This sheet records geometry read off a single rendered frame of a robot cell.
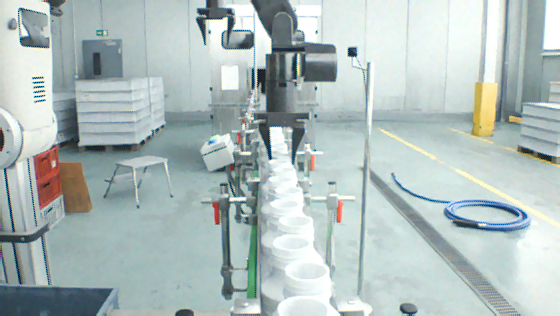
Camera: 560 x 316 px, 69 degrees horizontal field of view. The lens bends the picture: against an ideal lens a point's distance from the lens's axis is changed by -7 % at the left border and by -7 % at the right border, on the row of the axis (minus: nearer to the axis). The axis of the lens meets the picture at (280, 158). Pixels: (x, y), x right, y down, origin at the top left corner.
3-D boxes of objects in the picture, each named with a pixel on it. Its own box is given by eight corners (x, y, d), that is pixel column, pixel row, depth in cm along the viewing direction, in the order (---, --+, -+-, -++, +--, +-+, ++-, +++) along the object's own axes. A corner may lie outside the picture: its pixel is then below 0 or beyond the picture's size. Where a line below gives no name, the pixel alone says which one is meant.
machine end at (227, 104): (318, 171, 563) (320, 5, 520) (209, 172, 557) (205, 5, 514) (305, 149, 719) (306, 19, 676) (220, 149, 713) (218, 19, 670)
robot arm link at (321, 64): (270, 18, 80) (271, 12, 72) (331, 18, 81) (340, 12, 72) (271, 81, 83) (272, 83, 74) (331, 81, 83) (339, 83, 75)
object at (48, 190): (34, 215, 323) (31, 188, 318) (-14, 215, 319) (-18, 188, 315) (63, 193, 382) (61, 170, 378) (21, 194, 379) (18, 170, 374)
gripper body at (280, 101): (311, 123, 76) (311, 80, 75) (253, 123, 76) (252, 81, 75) (307, 119, 83) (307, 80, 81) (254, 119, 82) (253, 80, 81)
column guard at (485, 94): (495, 136, 859) (499, 83, 837) (478, 136, 858) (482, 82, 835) (486, 133, 898) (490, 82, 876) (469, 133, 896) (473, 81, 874)
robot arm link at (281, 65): (265, 48, 80) (265, 47, 74) (302, 48, 80) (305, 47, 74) (265, 86, 81) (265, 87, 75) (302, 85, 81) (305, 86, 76)
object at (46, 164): (31, 188, 319) (28, 160, 314) (-18, 188, 315) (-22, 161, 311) (61, 170, 378) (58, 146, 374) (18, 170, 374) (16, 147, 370)
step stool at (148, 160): (137, 188, 484) (135, 152, 475) (174, 197, 450) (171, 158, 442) (102, 197, 446) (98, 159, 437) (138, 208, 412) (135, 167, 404)
